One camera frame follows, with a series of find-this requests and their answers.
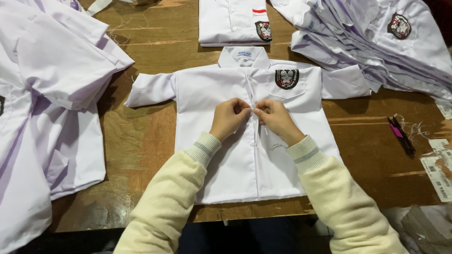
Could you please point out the person's right hand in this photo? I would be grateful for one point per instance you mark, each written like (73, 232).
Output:
(277, 118)

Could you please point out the person's left hand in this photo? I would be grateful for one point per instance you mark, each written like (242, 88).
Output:
(226, 120)

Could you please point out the white shirt with crest patch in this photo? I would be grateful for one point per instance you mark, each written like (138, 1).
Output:
(226, 88)

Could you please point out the folded white shirt with flag patch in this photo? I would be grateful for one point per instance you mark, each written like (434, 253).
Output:
(229, 21)

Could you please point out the pile of white shirts with crest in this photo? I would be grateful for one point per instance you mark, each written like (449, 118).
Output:
(370, 46)

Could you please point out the black thread snips with pink tag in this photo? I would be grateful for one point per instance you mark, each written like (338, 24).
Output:
(400, 134)

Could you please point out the tangle of loose white threads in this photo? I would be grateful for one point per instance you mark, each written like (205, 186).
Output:
(413, 127)

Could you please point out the torn white paper label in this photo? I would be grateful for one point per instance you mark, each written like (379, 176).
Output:
(438, 169)

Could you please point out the heap of unfolded white shirts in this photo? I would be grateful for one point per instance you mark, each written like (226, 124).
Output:
(46, 105)

